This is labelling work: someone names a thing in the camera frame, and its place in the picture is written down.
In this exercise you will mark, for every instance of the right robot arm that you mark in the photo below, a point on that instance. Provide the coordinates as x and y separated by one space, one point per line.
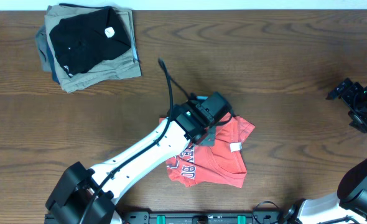
349 203

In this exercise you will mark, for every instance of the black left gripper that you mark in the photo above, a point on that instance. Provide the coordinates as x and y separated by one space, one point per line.
211 141

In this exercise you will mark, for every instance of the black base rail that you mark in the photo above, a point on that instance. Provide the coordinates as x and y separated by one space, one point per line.
264 217

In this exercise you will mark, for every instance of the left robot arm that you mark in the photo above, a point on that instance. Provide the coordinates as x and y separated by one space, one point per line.
90 195

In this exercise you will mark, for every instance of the grey folded garment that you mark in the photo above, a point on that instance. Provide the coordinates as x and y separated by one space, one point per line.
41 44

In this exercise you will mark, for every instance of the khaki folded garment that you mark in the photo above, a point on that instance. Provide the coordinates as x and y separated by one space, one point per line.
124 66

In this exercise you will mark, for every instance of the black folded shirt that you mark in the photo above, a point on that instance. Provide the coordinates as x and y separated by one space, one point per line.
85 40

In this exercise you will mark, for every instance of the red printed t-shirt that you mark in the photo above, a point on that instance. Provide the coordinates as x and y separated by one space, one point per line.
220 163

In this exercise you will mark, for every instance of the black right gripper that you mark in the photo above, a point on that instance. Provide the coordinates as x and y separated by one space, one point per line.
364 124

